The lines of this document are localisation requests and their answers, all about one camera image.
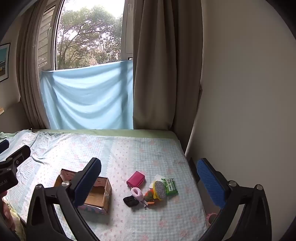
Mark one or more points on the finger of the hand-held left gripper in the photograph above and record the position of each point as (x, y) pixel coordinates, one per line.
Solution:
(19, 154)
(3, 146)

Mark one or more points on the black sock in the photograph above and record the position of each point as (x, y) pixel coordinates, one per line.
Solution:
(130, 201)

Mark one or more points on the cardboard box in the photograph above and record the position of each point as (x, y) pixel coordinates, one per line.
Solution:
(101, 192)

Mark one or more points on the pink zip pouch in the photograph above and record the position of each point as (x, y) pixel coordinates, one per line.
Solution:
(136, 179)

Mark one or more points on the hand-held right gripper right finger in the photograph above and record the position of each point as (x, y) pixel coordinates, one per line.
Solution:
(209, 183)

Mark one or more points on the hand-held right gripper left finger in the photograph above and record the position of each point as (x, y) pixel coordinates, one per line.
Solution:
(86, 183)

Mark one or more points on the framed wall picture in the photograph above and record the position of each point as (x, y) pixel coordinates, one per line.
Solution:
(4, 62)

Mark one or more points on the orange and green plush ball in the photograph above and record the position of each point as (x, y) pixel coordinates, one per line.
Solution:
(149, 195)

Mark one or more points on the light blue hanging cloth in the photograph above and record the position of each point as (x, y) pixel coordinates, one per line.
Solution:
(87, 97)

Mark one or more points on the green wet wipes packet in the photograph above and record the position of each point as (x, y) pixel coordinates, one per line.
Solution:
(170, 185)

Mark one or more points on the window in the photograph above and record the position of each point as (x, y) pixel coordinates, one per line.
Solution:
(87, 34)

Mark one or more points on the beige curtain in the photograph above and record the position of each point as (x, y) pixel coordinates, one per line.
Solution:
(166, 69)
(27, 81)

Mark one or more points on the grey and yellow scrub sponge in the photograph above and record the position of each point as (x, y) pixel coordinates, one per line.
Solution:
(159, 190)

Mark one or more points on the checked floral bed sheet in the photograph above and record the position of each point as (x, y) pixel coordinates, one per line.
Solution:
(143, 220)

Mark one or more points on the pink fluffy scrunchie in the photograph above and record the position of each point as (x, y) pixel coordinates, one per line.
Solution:
(136, 193)

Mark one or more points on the pink round floor item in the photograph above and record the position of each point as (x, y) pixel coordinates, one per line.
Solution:
(211, 219)

